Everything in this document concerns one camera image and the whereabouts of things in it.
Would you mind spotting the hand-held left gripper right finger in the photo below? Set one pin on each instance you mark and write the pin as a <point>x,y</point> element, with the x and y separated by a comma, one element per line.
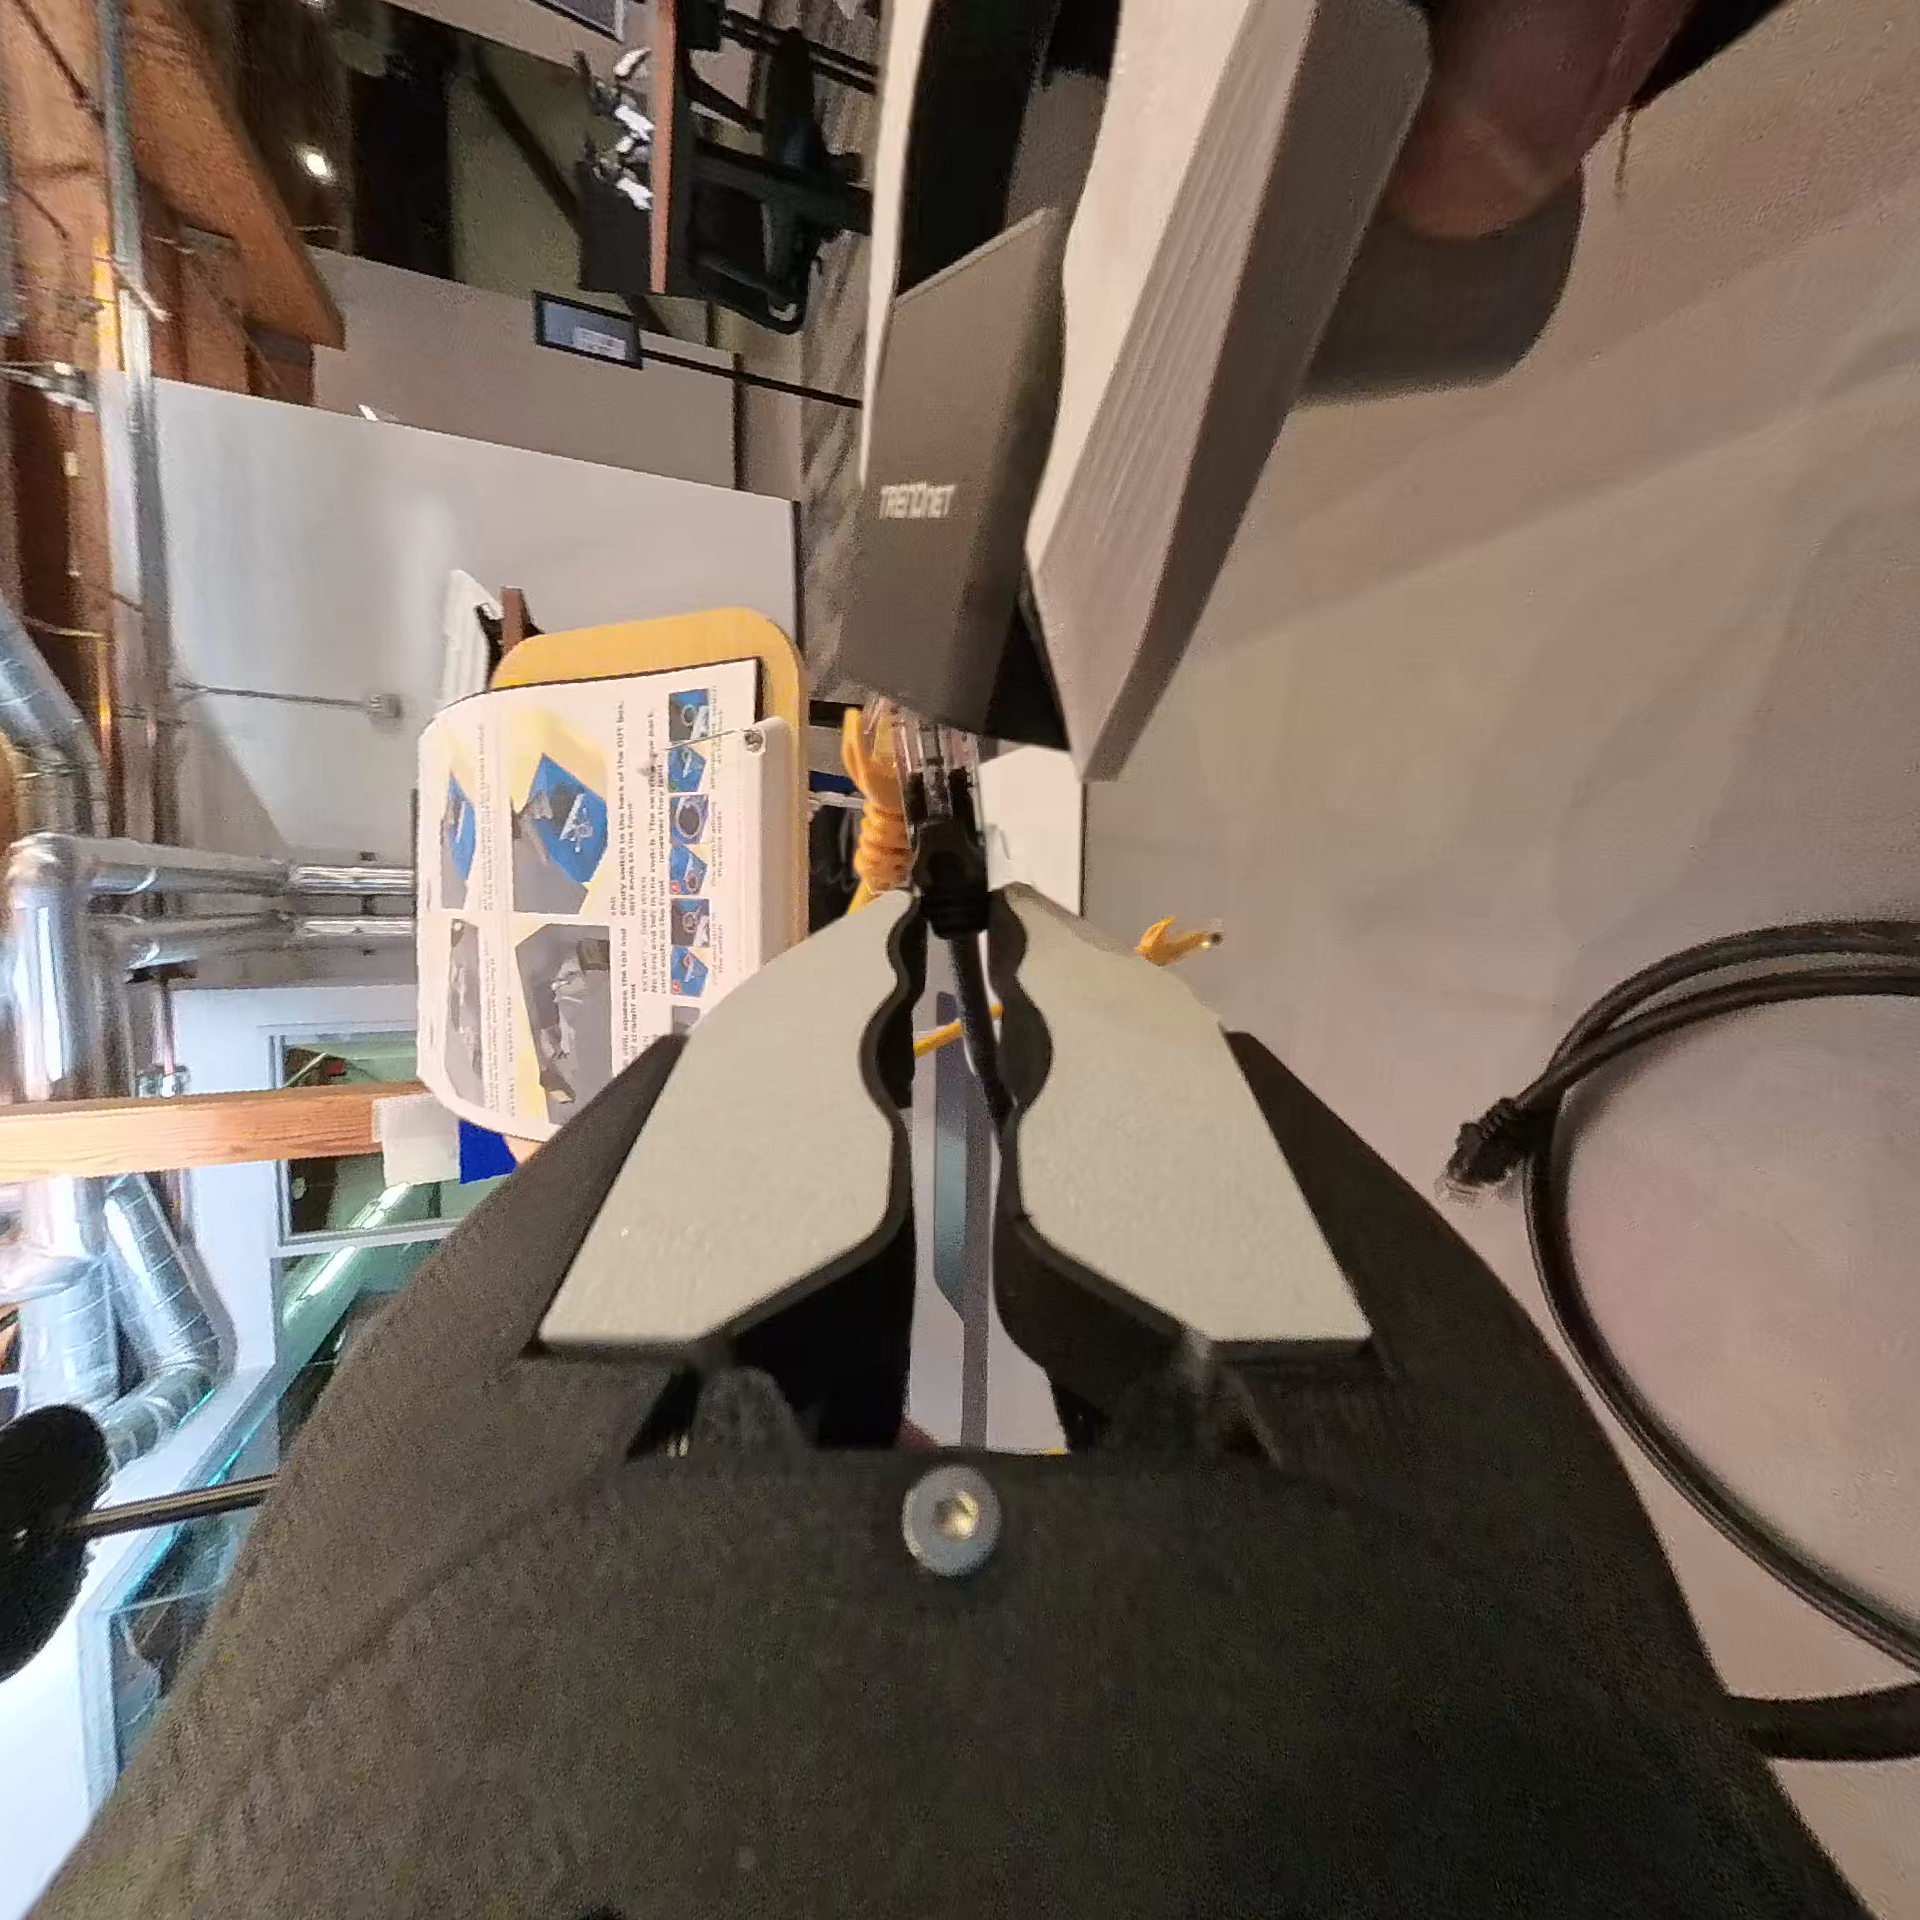
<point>1156,1171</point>

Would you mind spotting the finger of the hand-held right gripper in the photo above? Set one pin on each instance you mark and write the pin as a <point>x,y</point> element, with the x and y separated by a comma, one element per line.
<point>1200,376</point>
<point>896,181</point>

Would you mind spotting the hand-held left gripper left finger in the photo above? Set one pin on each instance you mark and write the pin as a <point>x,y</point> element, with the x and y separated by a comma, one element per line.
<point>751,1154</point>

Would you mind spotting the black network adapter box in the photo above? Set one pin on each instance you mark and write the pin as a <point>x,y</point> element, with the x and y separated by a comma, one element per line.
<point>939,480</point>

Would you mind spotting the person's right hand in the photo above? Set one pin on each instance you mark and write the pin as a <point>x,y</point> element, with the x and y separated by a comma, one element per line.
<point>1500,150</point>

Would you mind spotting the black desk with wooden top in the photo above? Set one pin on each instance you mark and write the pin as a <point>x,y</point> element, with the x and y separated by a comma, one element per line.
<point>670,150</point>

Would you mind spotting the printed instruction sheet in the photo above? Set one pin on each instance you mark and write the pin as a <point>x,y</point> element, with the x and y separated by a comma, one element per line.
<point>569,886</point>

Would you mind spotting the wooden beam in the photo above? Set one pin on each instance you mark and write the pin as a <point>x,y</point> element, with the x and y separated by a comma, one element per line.
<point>181,1131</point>

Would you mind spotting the silver metal pipe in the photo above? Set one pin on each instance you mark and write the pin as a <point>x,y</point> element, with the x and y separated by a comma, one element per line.
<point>181,866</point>

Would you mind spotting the grey partition panel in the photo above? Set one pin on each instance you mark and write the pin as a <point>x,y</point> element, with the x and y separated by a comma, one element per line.
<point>300,525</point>

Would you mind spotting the black fuzzy microphone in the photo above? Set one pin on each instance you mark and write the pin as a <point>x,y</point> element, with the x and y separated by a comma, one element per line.
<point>38,1517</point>

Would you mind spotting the black framed wall sign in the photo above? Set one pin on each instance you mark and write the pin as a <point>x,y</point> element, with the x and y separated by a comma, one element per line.
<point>589,329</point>

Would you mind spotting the silver ventilation duct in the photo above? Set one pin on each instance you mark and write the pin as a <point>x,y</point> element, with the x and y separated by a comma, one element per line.
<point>149,1305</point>

